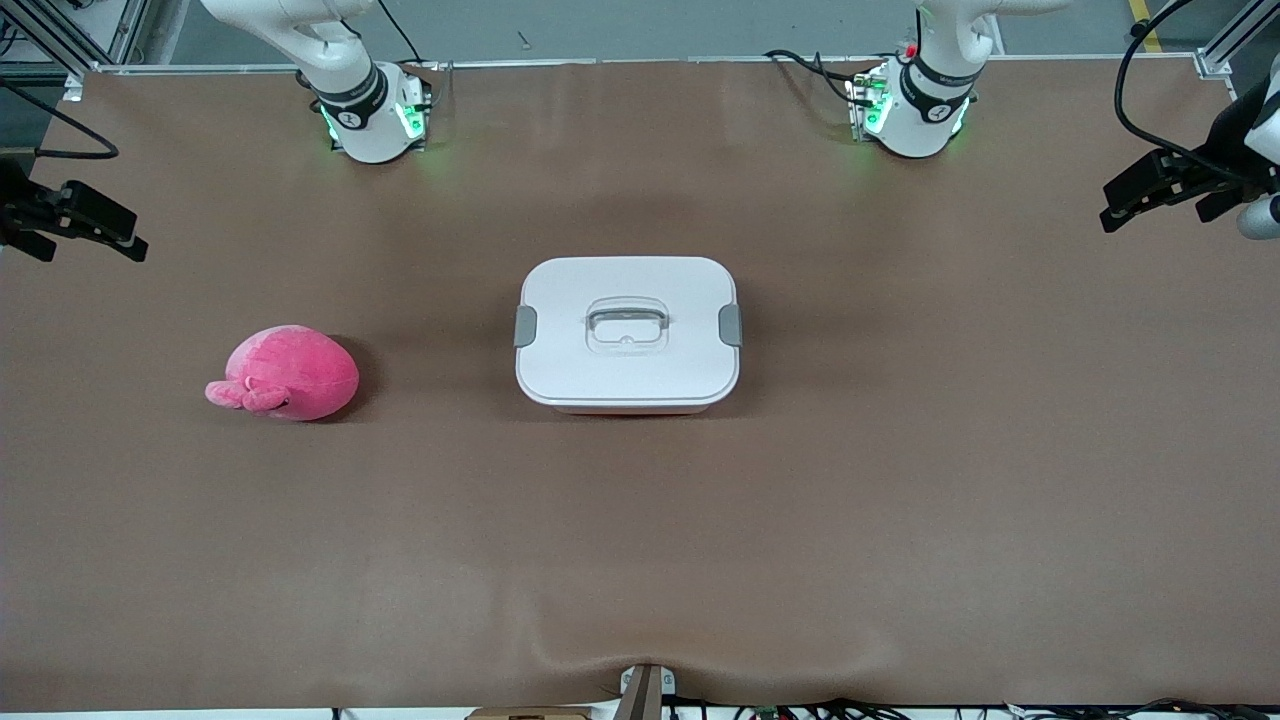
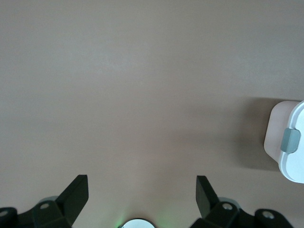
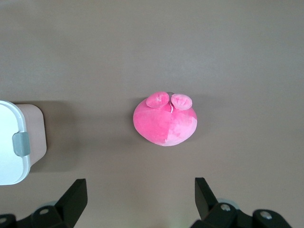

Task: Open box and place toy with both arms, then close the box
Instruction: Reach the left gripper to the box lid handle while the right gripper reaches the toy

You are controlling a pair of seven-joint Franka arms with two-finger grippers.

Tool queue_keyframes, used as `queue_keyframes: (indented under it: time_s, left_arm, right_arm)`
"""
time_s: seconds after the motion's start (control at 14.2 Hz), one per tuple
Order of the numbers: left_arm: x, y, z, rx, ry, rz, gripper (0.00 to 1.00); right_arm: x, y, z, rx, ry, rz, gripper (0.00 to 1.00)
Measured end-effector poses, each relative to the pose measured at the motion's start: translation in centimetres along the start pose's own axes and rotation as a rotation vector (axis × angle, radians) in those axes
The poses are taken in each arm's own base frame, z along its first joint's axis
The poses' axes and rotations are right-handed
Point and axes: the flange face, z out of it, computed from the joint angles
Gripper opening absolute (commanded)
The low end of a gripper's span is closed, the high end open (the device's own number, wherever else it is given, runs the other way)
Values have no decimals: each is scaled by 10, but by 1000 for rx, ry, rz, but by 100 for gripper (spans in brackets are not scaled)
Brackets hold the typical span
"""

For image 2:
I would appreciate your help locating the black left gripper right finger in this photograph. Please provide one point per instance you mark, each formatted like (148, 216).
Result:
(206, 202)

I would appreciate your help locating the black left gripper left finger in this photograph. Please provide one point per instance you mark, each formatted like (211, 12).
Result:
(71, 202)

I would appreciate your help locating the white lid with grey latches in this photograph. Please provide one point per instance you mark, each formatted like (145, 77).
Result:
(294, 166)

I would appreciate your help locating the white plastic container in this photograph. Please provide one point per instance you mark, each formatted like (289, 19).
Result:
(275, 128)

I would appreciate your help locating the brown table mat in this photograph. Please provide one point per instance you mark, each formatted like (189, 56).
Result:
(133, 90)

